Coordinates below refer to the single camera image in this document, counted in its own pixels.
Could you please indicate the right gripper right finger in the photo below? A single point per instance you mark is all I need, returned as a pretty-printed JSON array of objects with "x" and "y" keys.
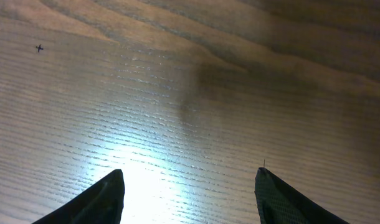
[{"x": 280, "y": 203}]

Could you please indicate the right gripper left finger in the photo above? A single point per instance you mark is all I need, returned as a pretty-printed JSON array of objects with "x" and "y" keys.
[{"x": 101, "y": 203}]

